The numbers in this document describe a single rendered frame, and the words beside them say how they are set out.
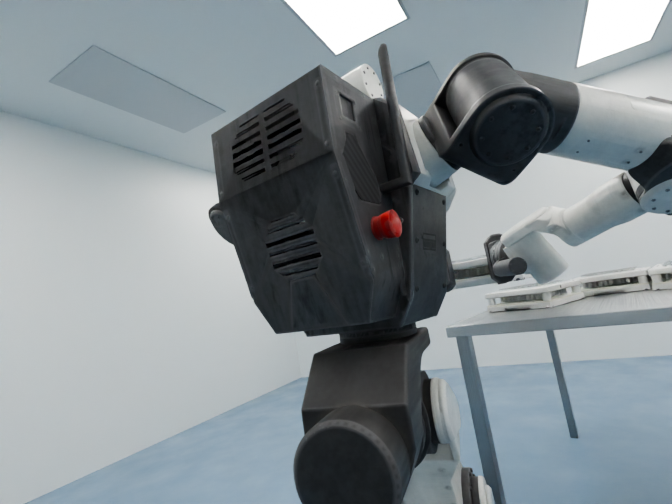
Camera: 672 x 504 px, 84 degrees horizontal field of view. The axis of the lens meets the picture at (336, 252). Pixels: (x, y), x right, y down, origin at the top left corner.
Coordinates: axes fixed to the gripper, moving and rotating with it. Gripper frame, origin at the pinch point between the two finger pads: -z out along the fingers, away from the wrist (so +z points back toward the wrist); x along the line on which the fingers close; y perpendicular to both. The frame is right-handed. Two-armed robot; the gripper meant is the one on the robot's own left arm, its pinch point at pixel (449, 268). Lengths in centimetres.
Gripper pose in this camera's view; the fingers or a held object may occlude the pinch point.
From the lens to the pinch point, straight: 109.1
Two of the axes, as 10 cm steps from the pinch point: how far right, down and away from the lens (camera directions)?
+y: 7.0, -2.0, -6.9
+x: 1.7, 9.8, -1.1
